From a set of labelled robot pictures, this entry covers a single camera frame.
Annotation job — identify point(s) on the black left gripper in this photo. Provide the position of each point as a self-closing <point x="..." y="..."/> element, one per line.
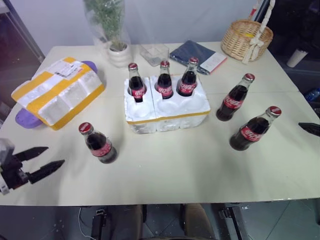
<point x="13" y="175"/>

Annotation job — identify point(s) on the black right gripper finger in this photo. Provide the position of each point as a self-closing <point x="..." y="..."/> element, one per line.
<point x="312" y="128"/>

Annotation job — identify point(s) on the glass cola bottle red cap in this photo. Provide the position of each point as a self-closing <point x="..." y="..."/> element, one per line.
<point x="100" y="147"/>
<point x="187" y="85"/>
<point x="231" y="102"/>
<point x="165" y="85"/>
<point x="250" y="132"/>
<point x="137" y="87"/>

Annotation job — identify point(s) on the white foam lid yellow tape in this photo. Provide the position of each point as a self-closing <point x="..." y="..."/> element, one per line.
<point x="57" y="93"/>

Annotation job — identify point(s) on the white foam bottle holder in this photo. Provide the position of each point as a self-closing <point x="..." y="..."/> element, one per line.
<point x="172" y="112"/>

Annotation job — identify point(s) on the clear plastic container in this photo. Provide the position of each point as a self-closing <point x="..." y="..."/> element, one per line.
<point x="155" y="53"/>

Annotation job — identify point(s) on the blue plastic water bottle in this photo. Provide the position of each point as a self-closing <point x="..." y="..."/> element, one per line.
<point x="313" y="95"/>

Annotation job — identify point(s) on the purple perforated plastic board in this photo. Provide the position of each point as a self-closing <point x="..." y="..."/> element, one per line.
<point x="25" y="121"/>

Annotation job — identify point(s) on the white cup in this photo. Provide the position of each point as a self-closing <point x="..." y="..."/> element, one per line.
<point x="296" y="58"/>

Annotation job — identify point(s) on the black table support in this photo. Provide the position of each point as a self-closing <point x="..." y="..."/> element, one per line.
<point x="232" y="220"/>
<point x="99" y="225"/>

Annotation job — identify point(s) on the woven wicker basket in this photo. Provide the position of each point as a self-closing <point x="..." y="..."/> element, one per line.
<point x="240" y="42"/>

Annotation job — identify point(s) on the yellow item in basket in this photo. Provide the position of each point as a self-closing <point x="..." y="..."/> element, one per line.
<point x="249" y="35"/>

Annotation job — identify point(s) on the white ribbed plant pot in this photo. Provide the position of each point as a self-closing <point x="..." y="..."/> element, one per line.
<point x="118" y="57"/>

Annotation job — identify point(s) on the potted plant in white pot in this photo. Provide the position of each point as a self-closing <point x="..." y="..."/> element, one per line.
<point x="98" y="37"/>

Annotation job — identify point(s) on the dark blue notebook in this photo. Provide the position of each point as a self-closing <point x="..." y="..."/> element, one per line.
<point x="192" y="51"/>

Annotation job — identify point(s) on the brown rounded shape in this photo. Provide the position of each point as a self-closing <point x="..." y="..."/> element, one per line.
<point x="197" y="220"/>

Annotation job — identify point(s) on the green potted plant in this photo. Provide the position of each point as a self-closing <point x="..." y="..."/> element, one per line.
<point x="110" y="17"/>

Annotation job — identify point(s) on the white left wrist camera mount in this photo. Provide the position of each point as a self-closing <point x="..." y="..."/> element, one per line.
<point x="5" y="150"/>

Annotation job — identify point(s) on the grey metal frame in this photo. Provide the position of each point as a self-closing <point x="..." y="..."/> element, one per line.
<point x="27" y="30"/>

